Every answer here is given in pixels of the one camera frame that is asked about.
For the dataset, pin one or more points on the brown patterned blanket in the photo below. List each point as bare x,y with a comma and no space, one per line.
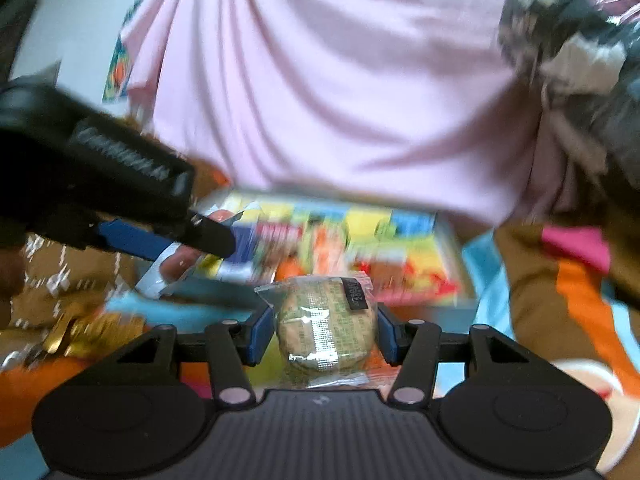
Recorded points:
60,275

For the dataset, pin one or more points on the gold foil snack packet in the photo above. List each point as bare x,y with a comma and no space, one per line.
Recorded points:
85,332

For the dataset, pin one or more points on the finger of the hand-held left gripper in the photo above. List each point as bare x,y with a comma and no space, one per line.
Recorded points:
132,240
212,237

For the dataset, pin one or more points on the pink cloth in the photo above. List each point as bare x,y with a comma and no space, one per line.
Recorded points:
325,85

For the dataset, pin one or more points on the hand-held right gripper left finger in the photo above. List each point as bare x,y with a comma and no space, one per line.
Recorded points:
260,337

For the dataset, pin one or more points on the grey tray with cartoon print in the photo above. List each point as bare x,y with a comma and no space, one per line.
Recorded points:
450,260

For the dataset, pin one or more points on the round cake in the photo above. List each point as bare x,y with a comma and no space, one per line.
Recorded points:
320,325

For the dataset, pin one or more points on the dark camouflage cloth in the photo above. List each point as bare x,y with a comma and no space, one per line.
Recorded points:
590,60

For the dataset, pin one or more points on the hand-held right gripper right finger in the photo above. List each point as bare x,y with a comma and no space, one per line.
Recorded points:
389,337

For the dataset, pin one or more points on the colourful cartoon blanket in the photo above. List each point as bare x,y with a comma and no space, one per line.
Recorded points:
550,300

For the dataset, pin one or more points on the pink sausage packet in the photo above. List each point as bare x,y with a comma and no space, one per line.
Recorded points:
172,265

